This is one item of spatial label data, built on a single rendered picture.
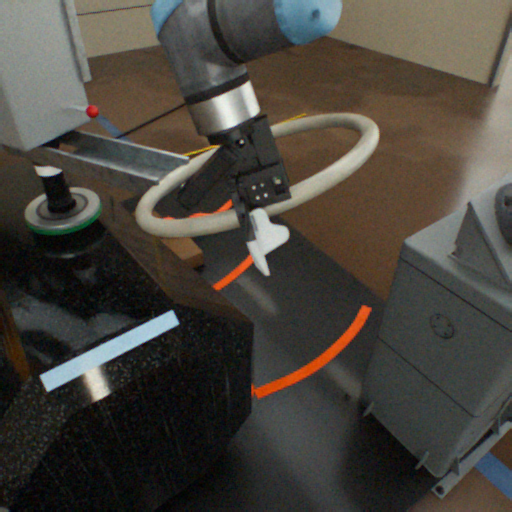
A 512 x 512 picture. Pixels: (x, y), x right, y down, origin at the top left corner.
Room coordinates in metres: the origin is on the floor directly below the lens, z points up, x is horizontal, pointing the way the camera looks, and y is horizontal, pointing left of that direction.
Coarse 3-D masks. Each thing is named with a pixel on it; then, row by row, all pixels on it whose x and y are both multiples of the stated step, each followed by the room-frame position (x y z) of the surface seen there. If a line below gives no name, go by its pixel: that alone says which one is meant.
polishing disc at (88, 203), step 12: (72, 192) 1.16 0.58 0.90; (84, 192) 1.16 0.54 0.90; (36, 204) 1.09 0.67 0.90; (84, 204) 1.09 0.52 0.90; (96, 204) 1.09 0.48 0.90; (36, 216) 1.03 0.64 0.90; (48, 216) 1.03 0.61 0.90; (60, 216) 1.03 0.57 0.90; (72, 216) 1.03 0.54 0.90; (84, 216) 1.03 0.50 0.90; (36, 228) 0.99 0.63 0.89; (48, 228) 0.98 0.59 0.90; (60, 228) 0.98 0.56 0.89
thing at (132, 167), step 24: (0, 144) 1.07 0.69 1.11; (72, 144) 1.09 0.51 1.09; (96, 144) 1.05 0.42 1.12; (120, 144) 1.00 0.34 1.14; (72, 168) 0.94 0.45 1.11; (96, 168) 0.89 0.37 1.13; (120, 168) 0.87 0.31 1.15; (144, 168) 0.95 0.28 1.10; (168, 168) 0.93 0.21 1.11; (144, 192) 0.83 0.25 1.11; (168, 192) 0.84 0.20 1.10
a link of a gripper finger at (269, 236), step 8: (256, 216) 0.50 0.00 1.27; (264, 216) 0.49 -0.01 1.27; (256, 224) 0.49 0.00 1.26; (264, 224) 0.49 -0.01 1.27; (272, 224) 0.49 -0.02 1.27; (256, 232) 0.48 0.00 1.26; (264, 232) 0.48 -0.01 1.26; (272, 232) 0.48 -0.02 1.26; (280, 232) 0.48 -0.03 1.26; (288, 232) 0.48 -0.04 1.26; (256, 240) 0.47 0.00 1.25; (264, 240) 0.47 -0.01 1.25; (272, 240) 0.47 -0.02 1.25; (280, 240) 0.47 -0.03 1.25; (256, 248) 0.46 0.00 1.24; (264, 248) 0.46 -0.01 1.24; (272, 248) 0.46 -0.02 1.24; (256, 256) 0.46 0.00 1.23; (264, 256) 0.47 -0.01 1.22; (256, 264) 0.46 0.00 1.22; (264, 264) 0.45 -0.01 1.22; (264, 272) 0.45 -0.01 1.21
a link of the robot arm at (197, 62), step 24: (168, 0) 0.55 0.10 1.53; (192, 0) 0.55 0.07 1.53; (168, 24) 0.55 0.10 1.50; (192, 24) 0.53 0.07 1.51; (168, 48) 0.55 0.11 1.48; (192, 48) 0.53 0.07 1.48; (216, 48) 0.52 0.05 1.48; (192, 72) 0.53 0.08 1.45; (216, 72) 0.53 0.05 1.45; (240, 72) 0.55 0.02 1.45; (192, 96) 0.53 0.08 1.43; (216, 96) 0.53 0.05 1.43
